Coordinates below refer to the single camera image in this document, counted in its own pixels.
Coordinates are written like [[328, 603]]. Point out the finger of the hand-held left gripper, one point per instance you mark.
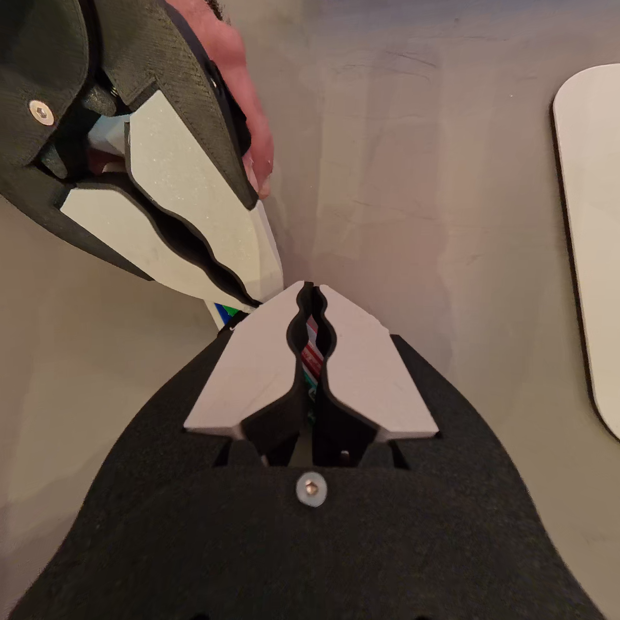
[[184, 169], [116, 227]]

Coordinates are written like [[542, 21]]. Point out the white rounded board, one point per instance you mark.
[[596, 218]]

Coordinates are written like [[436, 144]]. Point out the person's left hand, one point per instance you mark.
[[232, 58]]

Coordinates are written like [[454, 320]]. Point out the red white marker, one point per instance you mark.
[[311, 348]]

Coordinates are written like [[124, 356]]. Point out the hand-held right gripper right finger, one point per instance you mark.
[[373, 382]]

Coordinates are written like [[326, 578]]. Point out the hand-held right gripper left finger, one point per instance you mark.
[[247, 378]]

